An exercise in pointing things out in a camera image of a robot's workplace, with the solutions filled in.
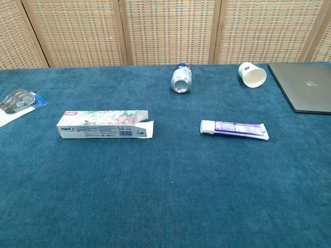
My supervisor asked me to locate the blue table cloth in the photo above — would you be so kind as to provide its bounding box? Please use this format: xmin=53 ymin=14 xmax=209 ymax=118
xmin=0 ymin=61 xmax=331 ymax=248

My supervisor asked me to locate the correction tape blister pack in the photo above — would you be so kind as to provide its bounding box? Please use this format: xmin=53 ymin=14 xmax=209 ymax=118
xmin=0 ymin=88 xmax=49 ymax=127

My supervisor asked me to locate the blue white drink can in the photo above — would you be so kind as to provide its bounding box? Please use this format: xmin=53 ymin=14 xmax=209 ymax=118
xmin=170 ymin=63 xmax=193 ymax=94

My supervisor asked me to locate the white paper cup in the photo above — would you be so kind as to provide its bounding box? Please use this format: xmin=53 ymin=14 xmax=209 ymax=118
xmin=237 ymin=61 xmax=267 ymax=89

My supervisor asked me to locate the floral toothpaste carton box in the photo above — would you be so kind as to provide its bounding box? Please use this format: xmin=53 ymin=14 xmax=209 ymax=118
xmin=56 ymin=110 xmax=154 ymax=140

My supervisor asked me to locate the woven bamboo folding screen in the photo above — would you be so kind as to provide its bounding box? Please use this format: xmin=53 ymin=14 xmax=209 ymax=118
xmin=0 ymin=0 xmax=331 ymax=70

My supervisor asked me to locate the grey closed laptop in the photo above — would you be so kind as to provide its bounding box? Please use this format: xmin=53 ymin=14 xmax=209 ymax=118
xmin=267 ymin=63 xmax=331 ymax=115

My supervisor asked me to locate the white and purple tube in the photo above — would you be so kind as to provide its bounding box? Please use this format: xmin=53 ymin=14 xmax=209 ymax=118
xmin=200 ymin=119 xmax=270 ymax=142

